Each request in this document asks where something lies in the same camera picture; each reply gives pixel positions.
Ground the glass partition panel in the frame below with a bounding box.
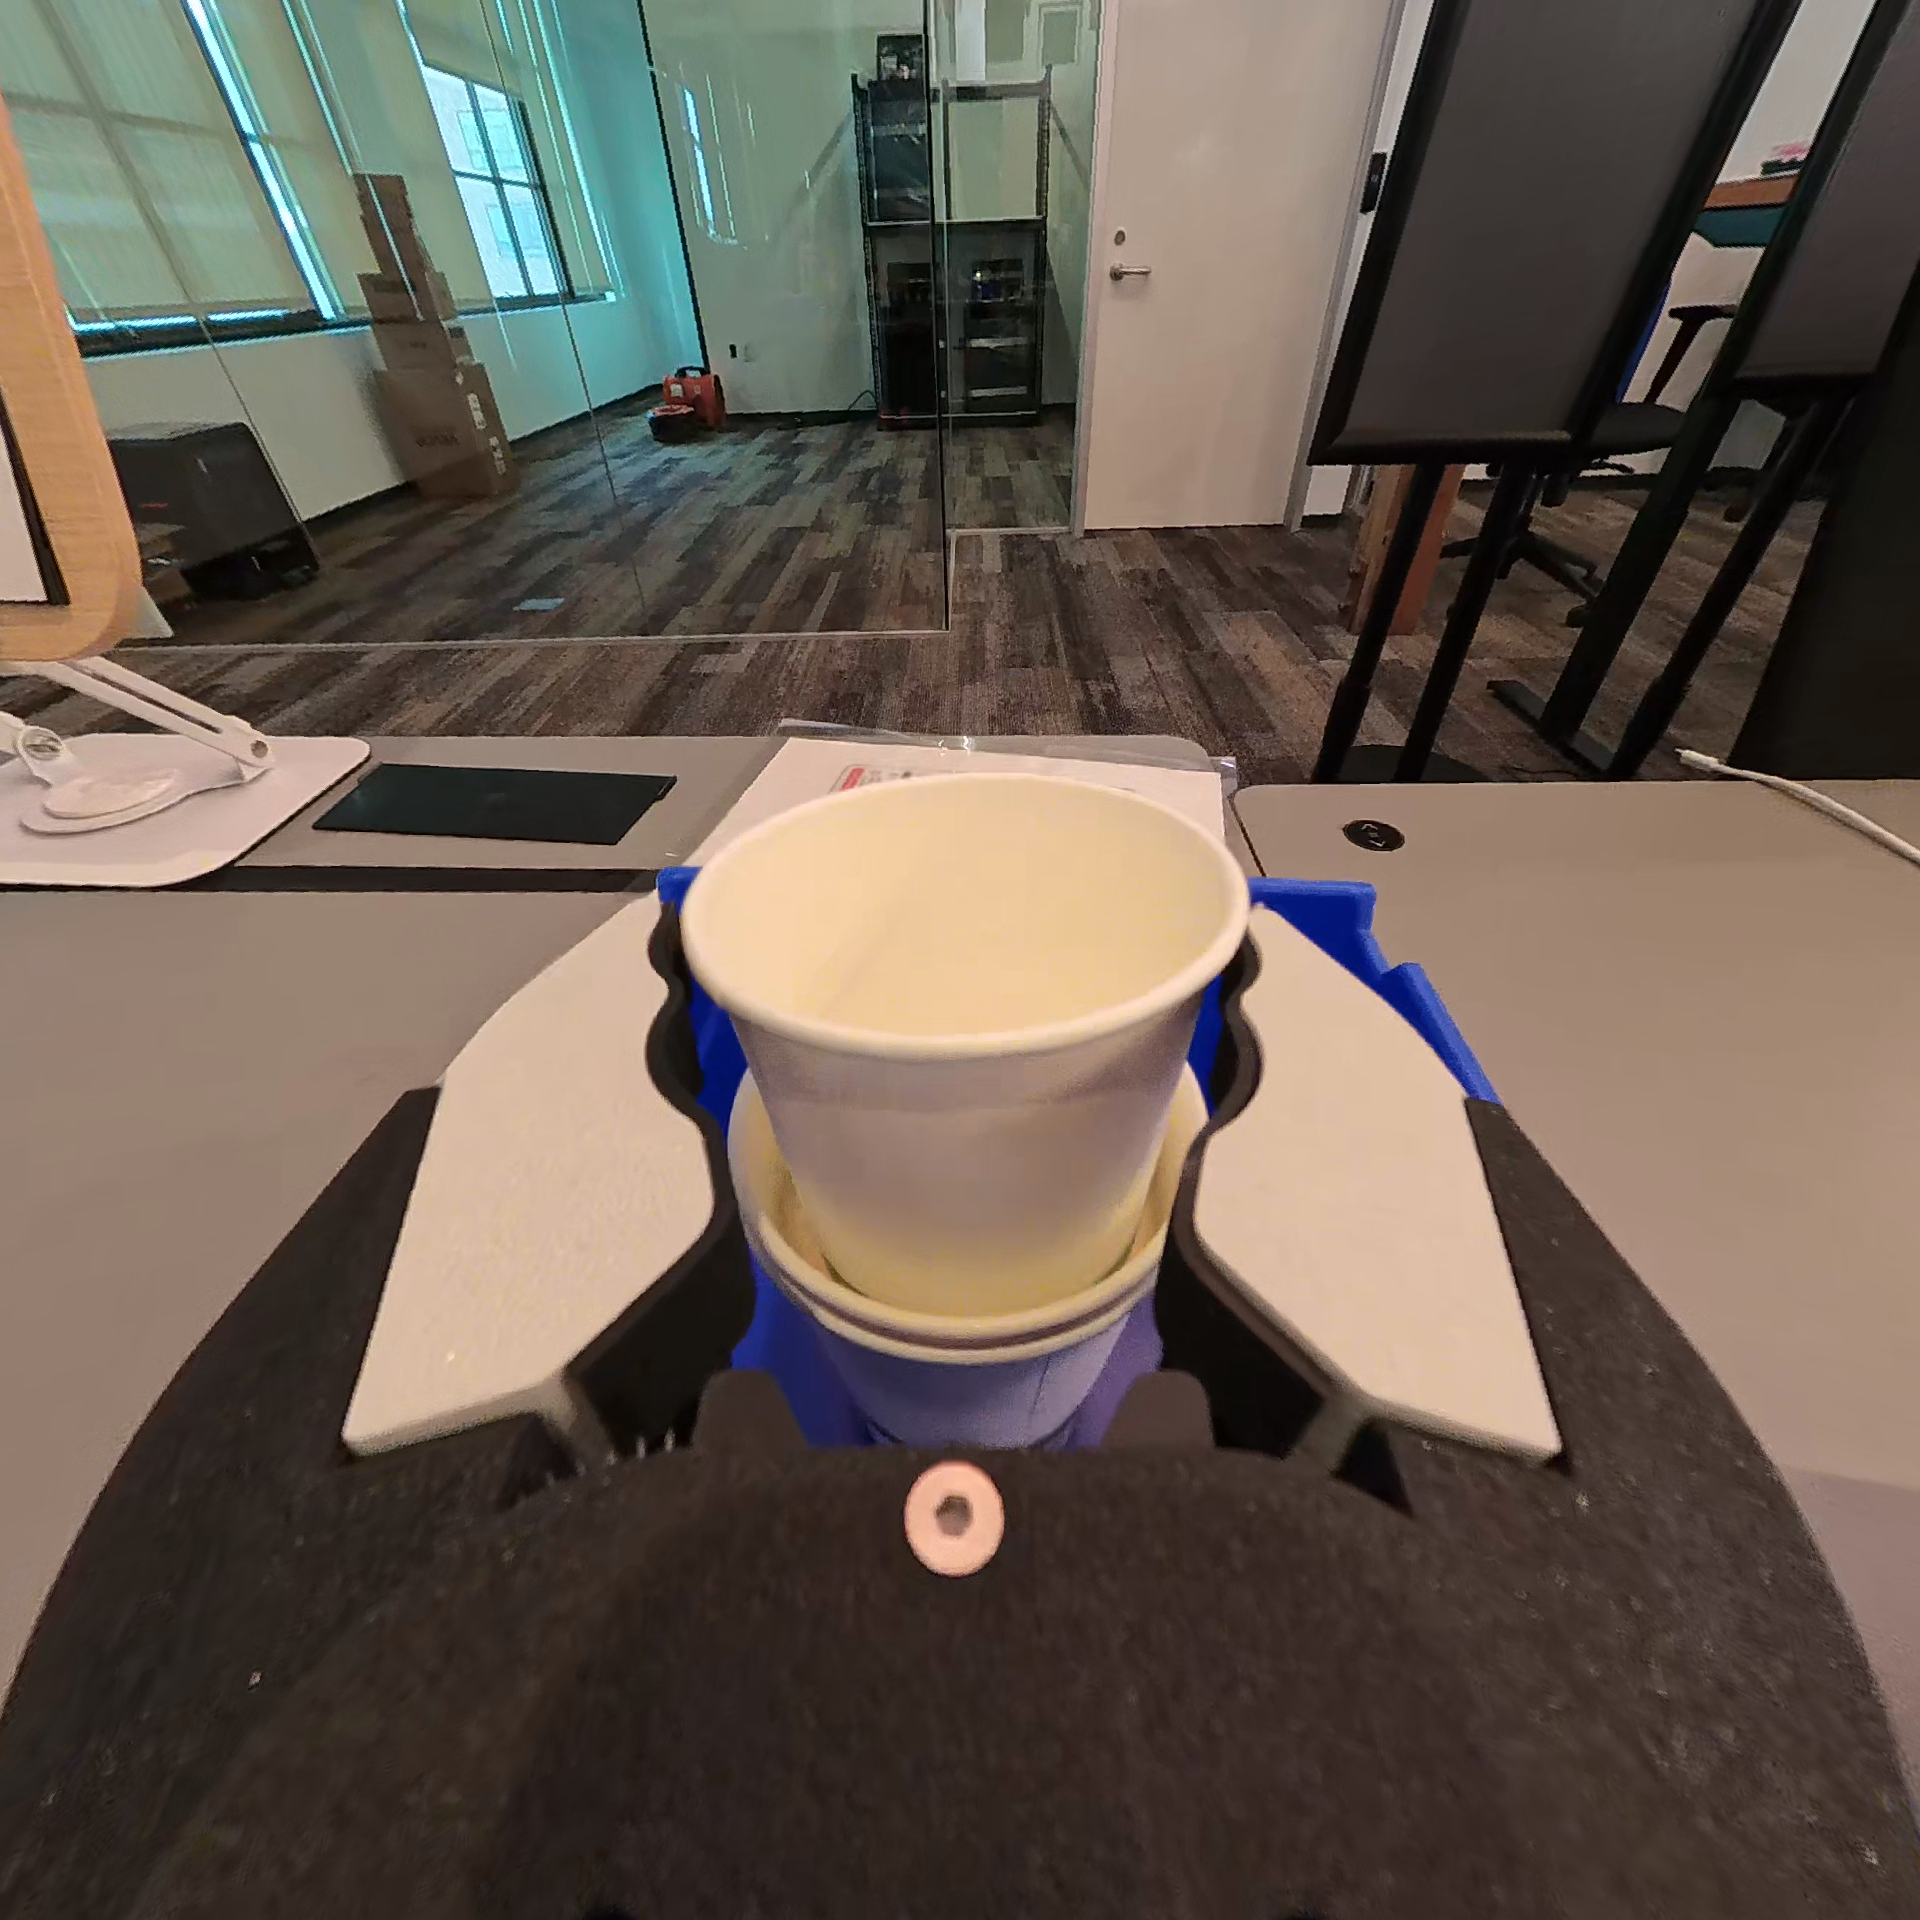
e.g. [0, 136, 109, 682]
[0, 0, 1104, 648]

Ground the wooden beam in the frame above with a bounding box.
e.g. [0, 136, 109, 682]
[1341, 464, 1464, 635]

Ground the black sign stand with pole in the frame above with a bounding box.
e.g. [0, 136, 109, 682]
[1308, 0, 1800, 783]

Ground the paper sheet in plastic sleeve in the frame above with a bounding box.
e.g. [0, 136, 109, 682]
[726, 728, 1238, 880]

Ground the blue plastic bin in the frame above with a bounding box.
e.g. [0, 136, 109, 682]
[655, 861, 1501, 1453]

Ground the black office chair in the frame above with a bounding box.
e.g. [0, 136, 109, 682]
[1500, 300, 1749, 623]

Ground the white door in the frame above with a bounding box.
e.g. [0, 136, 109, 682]
[1071, 0, 1403, 534]

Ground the black metal shelf rack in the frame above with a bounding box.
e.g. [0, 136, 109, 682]
[852, 66, 1052, 429]

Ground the wooden document stand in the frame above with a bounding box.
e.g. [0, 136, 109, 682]
[0, 90, 278, 782]

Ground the large window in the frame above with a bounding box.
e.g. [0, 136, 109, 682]
[0, 0, 617, 354]

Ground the black equipment case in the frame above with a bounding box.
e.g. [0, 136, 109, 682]
[108, 420, 319, 600]

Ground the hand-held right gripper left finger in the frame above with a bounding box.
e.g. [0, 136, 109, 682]
[342, 895, 758, 1464]

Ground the white green-banded paper cup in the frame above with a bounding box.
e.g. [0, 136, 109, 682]
[750, 1275, 1164, 1453]
[728, 1067, 1212, 1344]
[678, 773, 1251, 1307]

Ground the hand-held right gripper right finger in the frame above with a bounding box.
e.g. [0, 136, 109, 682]
[1160, 907, 1566, 1479]

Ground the black framed panel stand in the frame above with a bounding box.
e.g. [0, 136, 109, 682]
[1535, 0, 1920, 782]

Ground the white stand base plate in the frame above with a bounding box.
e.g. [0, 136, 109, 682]
[0, 728, 372, 890]

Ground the printed instruction sheet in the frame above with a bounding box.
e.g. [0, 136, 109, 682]
[0, 397, 68, 607]

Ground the white cable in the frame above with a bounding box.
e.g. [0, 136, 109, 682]
[1678, 747, 1920, 868]

